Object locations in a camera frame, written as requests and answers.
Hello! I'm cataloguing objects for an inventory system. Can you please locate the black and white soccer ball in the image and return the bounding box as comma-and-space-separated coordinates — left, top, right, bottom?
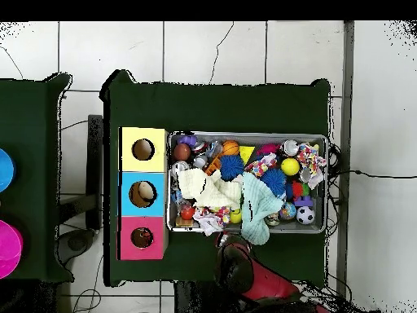
295, 205, 316, 226

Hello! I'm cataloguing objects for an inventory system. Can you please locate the mint knitted cloth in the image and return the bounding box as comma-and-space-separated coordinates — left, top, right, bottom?
239, 171, 285, 246

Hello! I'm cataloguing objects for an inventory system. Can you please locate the magenta bowl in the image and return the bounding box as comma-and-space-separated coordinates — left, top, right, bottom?
0, 219, 24, 280

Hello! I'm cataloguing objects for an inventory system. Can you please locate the blue fuzzy ball with eyes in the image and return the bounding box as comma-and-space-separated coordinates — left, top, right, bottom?
260, 168, 288, 196

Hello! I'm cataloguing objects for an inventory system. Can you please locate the cream muslin cloth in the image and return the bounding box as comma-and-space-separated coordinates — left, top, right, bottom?
176, 167, 244, 211

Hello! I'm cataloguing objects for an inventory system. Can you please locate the silver drink can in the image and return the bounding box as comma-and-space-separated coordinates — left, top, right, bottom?
170, 160, 191, 174

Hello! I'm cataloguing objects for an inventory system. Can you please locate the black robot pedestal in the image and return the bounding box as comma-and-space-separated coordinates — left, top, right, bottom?
173, 280, 242, 313

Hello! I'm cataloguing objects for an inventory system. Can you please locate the blue spiky ball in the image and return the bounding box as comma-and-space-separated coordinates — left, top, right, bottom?
219, 154, 245, 183

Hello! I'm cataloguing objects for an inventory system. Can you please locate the dark green tablecloth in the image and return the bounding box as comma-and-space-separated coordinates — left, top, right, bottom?
0, 73, 74, 283
99, 69, 331, 288

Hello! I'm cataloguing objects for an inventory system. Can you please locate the clear mesh bin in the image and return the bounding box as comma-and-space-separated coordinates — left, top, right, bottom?
166, 130, 329, 234

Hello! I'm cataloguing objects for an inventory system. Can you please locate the wooden box with three holes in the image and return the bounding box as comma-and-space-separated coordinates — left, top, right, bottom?
116, 126, 169, 261

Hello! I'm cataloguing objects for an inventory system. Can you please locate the blue bowl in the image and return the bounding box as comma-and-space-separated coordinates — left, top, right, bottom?
0, 148, 16, 193

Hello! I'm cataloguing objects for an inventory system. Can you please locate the globe print ball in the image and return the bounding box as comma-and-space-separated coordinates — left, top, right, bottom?
279, 201, 297, 221

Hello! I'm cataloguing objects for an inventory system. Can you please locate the orange plastic block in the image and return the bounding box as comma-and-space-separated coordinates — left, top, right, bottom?
204, 156, 223, 176

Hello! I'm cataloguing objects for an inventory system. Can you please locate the black cable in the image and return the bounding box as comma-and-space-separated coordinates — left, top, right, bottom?
327, 143, 417, 179

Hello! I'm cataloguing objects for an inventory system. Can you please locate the brown football toy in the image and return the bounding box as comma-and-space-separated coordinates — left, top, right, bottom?
172, 143, 191, 161

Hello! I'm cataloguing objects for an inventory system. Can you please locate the orange basketball toy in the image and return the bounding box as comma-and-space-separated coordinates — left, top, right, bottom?
222, 139, 240, 157

